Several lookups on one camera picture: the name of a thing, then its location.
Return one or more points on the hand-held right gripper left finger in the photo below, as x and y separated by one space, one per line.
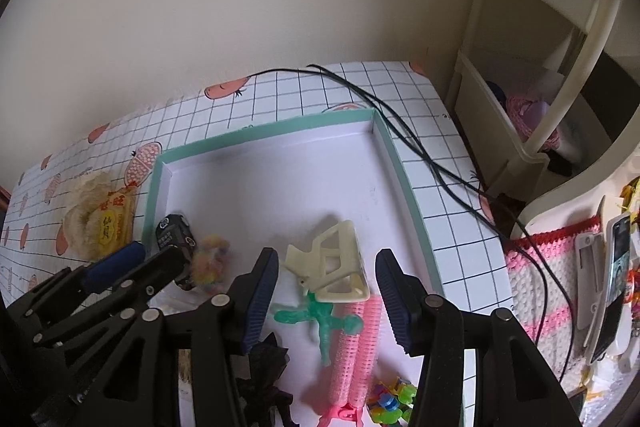
260 297

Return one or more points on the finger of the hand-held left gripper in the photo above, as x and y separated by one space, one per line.
115 267
155 277

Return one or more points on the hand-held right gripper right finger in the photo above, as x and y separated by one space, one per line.
392 297

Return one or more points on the black round object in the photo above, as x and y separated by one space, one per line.
172 229

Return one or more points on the cream hair claw clip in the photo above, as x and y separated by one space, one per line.
300 262

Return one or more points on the colourful pompom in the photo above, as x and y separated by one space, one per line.
212 262

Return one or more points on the green toy figure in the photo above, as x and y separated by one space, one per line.
322 317

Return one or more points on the colourful plastic toy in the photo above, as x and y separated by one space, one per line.
387 402

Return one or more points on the green-edged white tray box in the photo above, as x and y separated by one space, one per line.
275 187

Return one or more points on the yellow red snack packet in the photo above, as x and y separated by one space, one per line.
112 222

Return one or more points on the grid-pattern printed tablecloth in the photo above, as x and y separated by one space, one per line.
450 257

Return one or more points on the pink hair roller clip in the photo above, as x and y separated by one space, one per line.
350 367

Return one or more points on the black spiky toy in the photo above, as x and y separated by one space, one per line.
262 387

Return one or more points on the red-brown wooden board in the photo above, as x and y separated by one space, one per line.
3 197

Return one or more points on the pink white crochet cloth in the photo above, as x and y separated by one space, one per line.
530 257

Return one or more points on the white phone holder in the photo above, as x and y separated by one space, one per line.
587 287

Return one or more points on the white curved furniture panel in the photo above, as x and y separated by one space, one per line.
565 197

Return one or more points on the white shelf unit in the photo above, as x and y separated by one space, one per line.
485 107

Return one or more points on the pink crochet item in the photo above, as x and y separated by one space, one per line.
517 117

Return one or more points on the smartphone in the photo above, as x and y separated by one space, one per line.
617 277

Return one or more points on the purple item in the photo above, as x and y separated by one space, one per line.
537 114

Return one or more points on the colourful hanging trinkets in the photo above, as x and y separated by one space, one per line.
632 207

